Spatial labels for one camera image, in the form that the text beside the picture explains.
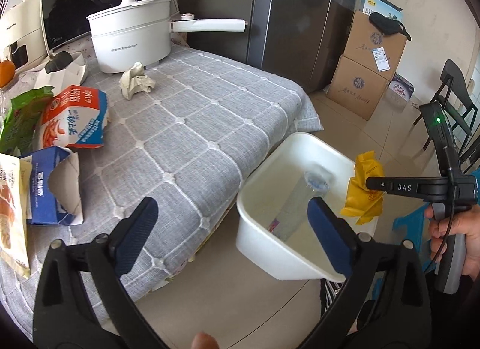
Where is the white plastic trash bin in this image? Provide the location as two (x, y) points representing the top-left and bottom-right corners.
(236, 133), (355, 282)

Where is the dark grey refrigerator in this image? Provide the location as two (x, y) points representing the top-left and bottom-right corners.
(178, 0), (356, 92)

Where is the crumpled white paper tissue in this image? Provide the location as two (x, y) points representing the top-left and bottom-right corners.
(119, 61), (155, 100)

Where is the cream air fryer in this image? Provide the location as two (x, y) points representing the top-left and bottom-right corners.
(1, 0), (47, 73)

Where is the bread snack packet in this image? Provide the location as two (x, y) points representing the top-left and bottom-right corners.
(0, 154), (32, 278)

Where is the person's right hand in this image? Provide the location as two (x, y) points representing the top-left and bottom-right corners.
(424, 204), (480, 281)

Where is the yellow snack wrapper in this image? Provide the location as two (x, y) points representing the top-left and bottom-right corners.
(340, 151), (384, 225)

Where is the orange fruit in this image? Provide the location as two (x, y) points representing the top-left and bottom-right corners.
(0, 60), (16, 88)

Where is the blue white product box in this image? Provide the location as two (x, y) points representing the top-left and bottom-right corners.
(359, 0), (403, 22)

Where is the lower cardboard box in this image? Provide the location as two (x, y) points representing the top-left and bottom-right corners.
(326, 56), (387, 120)

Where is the black chair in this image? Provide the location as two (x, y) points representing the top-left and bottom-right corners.
(430, 59), (479, 153)

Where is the black pouch on box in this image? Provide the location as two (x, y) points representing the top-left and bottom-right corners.
(368, 13), (412, 41)

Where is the blue white torn box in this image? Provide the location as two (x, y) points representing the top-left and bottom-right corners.
(21, 146), (84, 226)

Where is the red white blue carton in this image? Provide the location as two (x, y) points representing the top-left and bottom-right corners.
(33, 85), (108, 150)

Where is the clear plastic water bottle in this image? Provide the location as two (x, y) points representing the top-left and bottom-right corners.
(268, 169), (329, 242)

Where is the dark green squash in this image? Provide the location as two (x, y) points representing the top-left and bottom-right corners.
(45, 51), (73, 74)

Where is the green snack wrapper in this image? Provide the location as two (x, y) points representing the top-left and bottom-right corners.
(1, 86), (54, 156)

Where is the upper cardboard box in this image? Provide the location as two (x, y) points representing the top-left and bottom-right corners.
(343, 12), (408, 81)

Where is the grey checked tablecloth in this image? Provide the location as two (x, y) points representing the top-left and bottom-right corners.
(1, 39), (322, 335)

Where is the white electric cooking pot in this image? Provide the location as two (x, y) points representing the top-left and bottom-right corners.
(87, 0), (247, 74)

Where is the cardboard box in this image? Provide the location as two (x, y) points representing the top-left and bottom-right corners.
(326, 56), (387, 120)
(343, 12), (408, 81)

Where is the small white blue box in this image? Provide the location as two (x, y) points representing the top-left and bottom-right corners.
(389, 73), (414, 102)

